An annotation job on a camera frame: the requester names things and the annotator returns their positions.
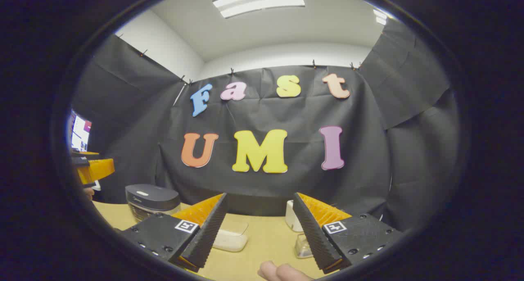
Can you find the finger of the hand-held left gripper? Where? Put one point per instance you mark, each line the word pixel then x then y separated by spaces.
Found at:
pixel 98 168

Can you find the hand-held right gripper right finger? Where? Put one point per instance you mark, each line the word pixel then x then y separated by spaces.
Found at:
pixel 313 236

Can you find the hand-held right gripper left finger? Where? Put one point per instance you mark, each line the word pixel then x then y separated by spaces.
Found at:
pixel 204 236

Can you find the clear box of white rice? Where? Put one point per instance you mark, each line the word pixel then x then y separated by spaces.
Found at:
pixel 231 238

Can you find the dark grey rice cooker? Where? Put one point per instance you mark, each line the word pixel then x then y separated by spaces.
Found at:
pixel 151 199

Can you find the white toaster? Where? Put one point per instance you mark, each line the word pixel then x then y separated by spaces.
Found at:
pixel 291 217

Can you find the computer monitor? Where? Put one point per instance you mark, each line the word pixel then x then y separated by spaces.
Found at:
pixel 80 132

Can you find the black backdrop cloth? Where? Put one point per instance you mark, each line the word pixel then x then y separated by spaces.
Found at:
pixel 266 113

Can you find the small ceiling light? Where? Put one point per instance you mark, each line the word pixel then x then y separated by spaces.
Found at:
pixel 380 16

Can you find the long ceiling light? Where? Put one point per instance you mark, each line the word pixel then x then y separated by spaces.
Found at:
pixel 258 1

